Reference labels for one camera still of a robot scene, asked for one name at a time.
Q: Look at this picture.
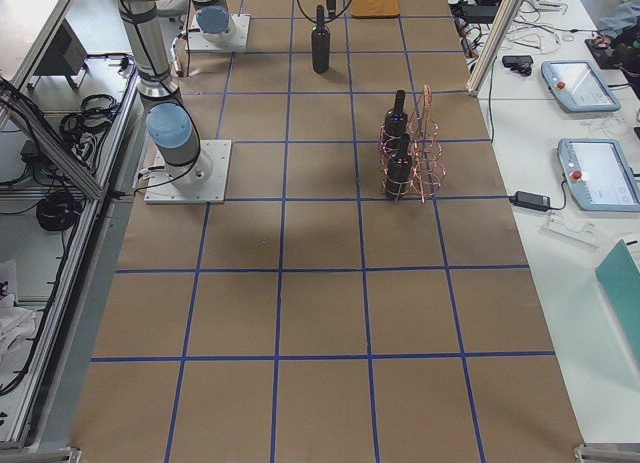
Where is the wooden tray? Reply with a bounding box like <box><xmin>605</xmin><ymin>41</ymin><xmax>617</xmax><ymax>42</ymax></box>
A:
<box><xmin>349</xmin><ymin>0</ymin><xmax>400</xmax><ymax>19</ymax></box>

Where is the teal folder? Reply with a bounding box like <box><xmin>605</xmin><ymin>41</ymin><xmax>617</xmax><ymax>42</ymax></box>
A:
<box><xmin>595</xmin><ymin>238</ymin><xmax>639</xmax><ymax>353</ymax></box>

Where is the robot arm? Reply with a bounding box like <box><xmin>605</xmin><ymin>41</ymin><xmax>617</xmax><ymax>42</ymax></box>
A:
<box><xmin>116</xmin><ymin>0</ymin><xmax>214</xmax><ymax>186</ymax></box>
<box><xmin>195</xmin><ymin>0</ymin><xmax>338</xmax><ymax>41</ymax></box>

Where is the copper wire bottle basket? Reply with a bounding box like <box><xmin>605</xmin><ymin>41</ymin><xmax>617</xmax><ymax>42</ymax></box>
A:
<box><xmin>378</xmin><ymin>84</ymin><xmax>446</xmax><ymax>201</ymax></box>

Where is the dark wine bottle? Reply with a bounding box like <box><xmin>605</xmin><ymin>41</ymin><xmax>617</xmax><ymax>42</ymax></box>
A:
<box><xmin>381</xmin><ymin>90</ymin><xmax>408</xmax><ymax>155</ymax></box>
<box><xmin>311</xmin><ymin>5</ymin><xmax>331</xmax><ymax>74</ymax></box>
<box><xmin>384</xmin><ymin>133</ymin><xmax>412</xmax><ymax>200</ymax></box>

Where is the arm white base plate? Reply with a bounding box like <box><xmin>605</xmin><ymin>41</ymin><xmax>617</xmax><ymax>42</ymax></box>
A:
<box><xmin>188</xmin><ymin>14</ymin><xmax>251</xmax><ymax>53</ymax></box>
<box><xmin>144</xmin><ymin>140</ymin><xmax>232</xmax><ymax>204</ymax></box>

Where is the teach pendant tablet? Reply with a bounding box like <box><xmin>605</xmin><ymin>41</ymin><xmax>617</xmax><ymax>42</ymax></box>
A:
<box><xmin>541</xmin><ymin>60</ymin><xmax>621</xmax><ymax>113</ymax></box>
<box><xmin>557</xmin><ymin>138</ymin><xmax>639</xmax><ymax>213</ymax></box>

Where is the white crumpled cloth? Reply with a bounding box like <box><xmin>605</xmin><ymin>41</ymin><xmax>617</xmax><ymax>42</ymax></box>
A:
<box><xmin>0</xmin><ymin>260</ymin><xmax>39</xmax><ymax>364</ymax></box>

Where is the black power adapter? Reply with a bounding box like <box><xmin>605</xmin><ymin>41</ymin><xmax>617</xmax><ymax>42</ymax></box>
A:
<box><xmin>509</xmin><ymin>191</ymin><xmax>551</xmax><ymax>212</ymax></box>

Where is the aluminium frame post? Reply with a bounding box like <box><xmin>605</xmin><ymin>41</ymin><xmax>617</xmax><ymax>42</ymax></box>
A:
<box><xmin>466</xmin><ymin>0</ymin><xmax>523</xmax><ymax>97</ymax></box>

